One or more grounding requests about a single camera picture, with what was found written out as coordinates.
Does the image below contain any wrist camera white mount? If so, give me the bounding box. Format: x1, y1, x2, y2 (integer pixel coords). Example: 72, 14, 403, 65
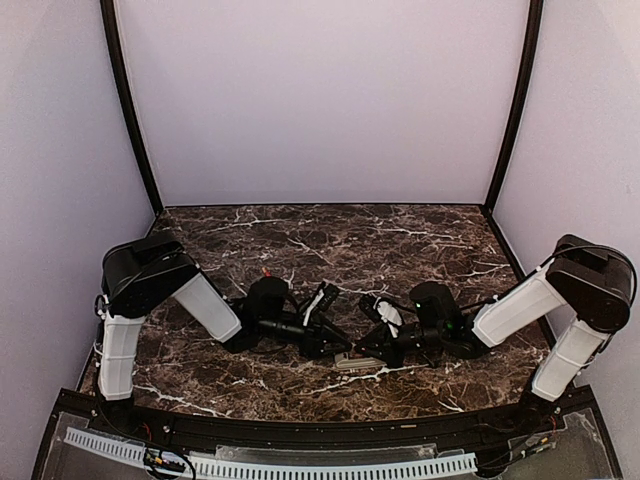
358, 295, 404, 338
302, 282, 340, 327

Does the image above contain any black front rail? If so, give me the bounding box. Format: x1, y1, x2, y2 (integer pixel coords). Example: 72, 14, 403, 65
54, 384, 596, 454

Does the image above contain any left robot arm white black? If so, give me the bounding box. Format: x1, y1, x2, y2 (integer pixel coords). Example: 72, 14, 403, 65
94, 232, 352, 436

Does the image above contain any white remote control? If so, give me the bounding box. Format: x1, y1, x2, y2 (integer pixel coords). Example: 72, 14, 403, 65
334, 352, 385, 370

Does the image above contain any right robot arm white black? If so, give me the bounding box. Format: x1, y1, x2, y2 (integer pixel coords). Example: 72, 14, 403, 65
355, 234, 639, 434

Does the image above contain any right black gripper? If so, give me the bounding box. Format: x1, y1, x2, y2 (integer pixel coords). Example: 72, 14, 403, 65
354, 322, 446, 370

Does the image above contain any white slotted cable duct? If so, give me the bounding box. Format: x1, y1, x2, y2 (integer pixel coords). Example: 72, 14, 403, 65
64, 427, 477, 480

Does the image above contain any left black frame post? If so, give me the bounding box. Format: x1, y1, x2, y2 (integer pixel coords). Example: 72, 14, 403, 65
99, 0, 164, 217

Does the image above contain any right black frame post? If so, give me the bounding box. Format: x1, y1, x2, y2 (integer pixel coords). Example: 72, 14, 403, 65
483, 0, 544, 217

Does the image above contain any black frame post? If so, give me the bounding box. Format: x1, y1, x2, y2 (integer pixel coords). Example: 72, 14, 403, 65
483, 0, 544, 217
99, 0, 164, 217

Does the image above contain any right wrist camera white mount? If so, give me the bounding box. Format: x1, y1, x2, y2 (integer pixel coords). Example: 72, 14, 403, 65
358, 295, 404, 338

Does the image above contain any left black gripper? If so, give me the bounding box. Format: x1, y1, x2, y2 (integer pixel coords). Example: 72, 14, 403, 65
258, 313, 352, 360

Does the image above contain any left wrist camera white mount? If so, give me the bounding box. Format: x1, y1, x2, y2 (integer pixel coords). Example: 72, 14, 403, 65
302, 282, 340, 327

